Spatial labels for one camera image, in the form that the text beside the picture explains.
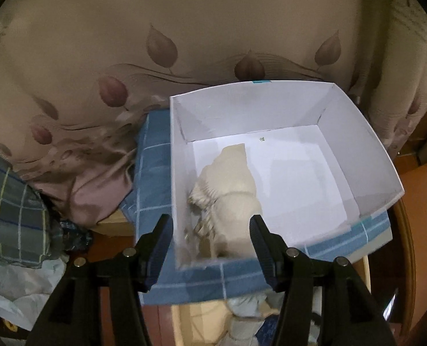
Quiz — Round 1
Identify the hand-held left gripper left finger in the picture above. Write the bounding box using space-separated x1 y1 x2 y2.
26 213 174 346

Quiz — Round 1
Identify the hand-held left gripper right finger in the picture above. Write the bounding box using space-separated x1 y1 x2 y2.
249 214 398 346

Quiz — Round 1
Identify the beige underwear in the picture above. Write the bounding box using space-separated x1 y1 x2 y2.
188 143 262 260

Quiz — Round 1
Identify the white cardboard box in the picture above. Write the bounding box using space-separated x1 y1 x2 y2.
169 79 405 272

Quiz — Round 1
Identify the light wooden drawer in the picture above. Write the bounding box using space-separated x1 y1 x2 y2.
172 256 374 346

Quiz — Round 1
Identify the tan cardboard box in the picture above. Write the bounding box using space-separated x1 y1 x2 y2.
91 211 137 236

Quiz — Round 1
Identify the heap of pale clothes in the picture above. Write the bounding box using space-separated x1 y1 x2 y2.
228 291 322 346

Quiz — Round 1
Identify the blue plaid cloth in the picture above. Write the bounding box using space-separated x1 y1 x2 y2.
122 110 392 305

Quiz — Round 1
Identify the dark floral cloth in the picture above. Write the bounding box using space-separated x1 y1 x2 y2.
58 220 93 253

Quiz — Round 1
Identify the green plaid cloth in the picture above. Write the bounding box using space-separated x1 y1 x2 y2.
0 139 65 269

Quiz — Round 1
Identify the white plastic bag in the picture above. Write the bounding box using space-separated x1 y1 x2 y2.
0 252 70 332

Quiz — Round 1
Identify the brown wooden furniture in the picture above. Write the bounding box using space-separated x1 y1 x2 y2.
358 94 427 346

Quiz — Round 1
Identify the leaf print quilt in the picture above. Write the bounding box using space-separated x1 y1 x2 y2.
0 0 427 228

